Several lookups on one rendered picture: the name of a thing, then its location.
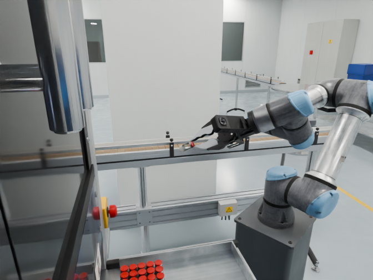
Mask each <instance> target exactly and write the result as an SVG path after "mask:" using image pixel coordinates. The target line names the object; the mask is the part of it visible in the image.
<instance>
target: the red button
mask: <svg viewBox="0 0 373 280"><path fill-rule="evenodd" d="M108 214H110V218H115V217H116V216H117V206H116V205H114V204H113V205H110V206H109V210H108Z"/></svg>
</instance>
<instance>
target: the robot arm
mask: <svg viewBox="0 0 373 280"><path fill-rule="evenodd" d="M321 107H334V108H336V112H337V117H336V120H335V122H334V124H333V126H332V128H331V130H330V132H329V134H328V136H327V139H326V141H325V143H324V145H323V147H322V149H321V151H320V153H319V155H318V157H317V159H316V161H315V164H314V166H313V168H312V170H311V171H310V172H306V173H305V174H304V176H303V178H302V177H299V176H297V174H298V173H297V170H296V169H295V168H293V167H288V166H275V167H271V168H269V169H268V170H267V171H266V177H265V187H264V197H263V201H262V203H261V205H260V207H259V209H258V214H257V217H258V219H259V221H260V222H261V223H263V224H264V225H266V226H268V227H271V228H275V229H287V228H290V227H292V226H293V225H294V222H295V215H294V210H293V207H295V208H297V209H298V210H300V211H302V212H304V213H306V214H307V215H309V216H313V217H315V218H318V219H322V218H325V217H327V216H328V215H329V214H330V213H331V212H332V211H333V210H334V208H335V207H336V205H337V203H338V199H339V193H338V192H337V191H336V189H337V185H336V182H335V180H336V178H337V175H338V174H339V172H340V169H341V167H342V165H343V163H344V161H345V159H346V157H347V154H348V152H349V150H350V148H351V146H352V144H353V142H354V140H355V138H356V136H357V133H358V131H359V129H360V127H361V125H362V123H363V122H366V121H368V120H369V119H370V117H371V115H372V114H373V81H370V80H368V81H364V80H357V79H344V78H334V79H328V80H325V81H322V82H319V83H315V84H313V85H311V86H309V87H308V88H307V89H306V90H303V89H302V90H299V91H296V92H293V93H289V94H288V95H286V96H283V97H281V98H278V99H276V100H274V101H271V102H269V103H266V104H264V105H262V104H261V105H260V107H257V108H254V109H252V110H251V111H248V112H247V118H246V119H245V118H244V116H227V115H215V116H214V117H213V118H212V119H211V120H210V121H209V122H208V123H207V124H205V125H204V126H203V127H202V128H201V129H200V130H198V131H197V132H196V134H195V135H194V136H193V137H192V139H191V140H190V141H192V142H194V141H196V140H198V139H199V138H203V137H210V136H211V135H213V134H214V132H215V133H218V137H217V139H218V141H217V140H216V139H214V138H211V139H209V140H208V141H207V142H205V143H201V144H199V145H195V146H194V147H192V149H193V150H196V151H212V150H220V149H223V148H225V147H226V146H227V145H230V144H232V145H230V146H227V148H229V149H231V148H233V147H236V146H239V145H241V144H244V140H243V139H244V138H246V137H248V136H251V135H254V134H258V133H261V132H262V133H266V134H269V135H272V136H274V137H278V138H282V139H285V140H288V141H289V143H290V145H291V146H292V147H293V148H295V149H305V148H308V147H310V146H311V145H312V144H313V142H314V139H315V137H314V132H313V128H312V127H311V124H310V122H309V119H308V116H309V115H311V114H313V113H314V108H321ZM234 142H236V143H235V144H234ZM236 144H238V145H236ZM233 145H236V146H233Z"/></svg>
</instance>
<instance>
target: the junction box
mask: <svg viewBox="0 0 373 280"><path fill-rule="evenodd" d="M237 213H238V202H237V200H236V199H227V200H223V201H218V214H219V216H220V217H223V216H231V215H235V214H237Z"/></svg>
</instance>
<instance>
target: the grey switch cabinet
mask: <svg viewBox="0 0 373 280"><path fill-rule="evenodd" d="M358 25H359V19H337V20H332V21H324V22H315V23H308V28H307V33H306V41H305V49H304V56H303V65H302V69H301V77H300V84H315V83H318V82H317V81H324V80H328V79H334V78H344V79H347V75H348V74H347V69H348V66H349V64H351V60H352V54H353V51H354V45H355V39H356V34H357V29H358ZM318 109H319V110H321V111H324V112H336V108H334V107H321V108H318Z"/></svg>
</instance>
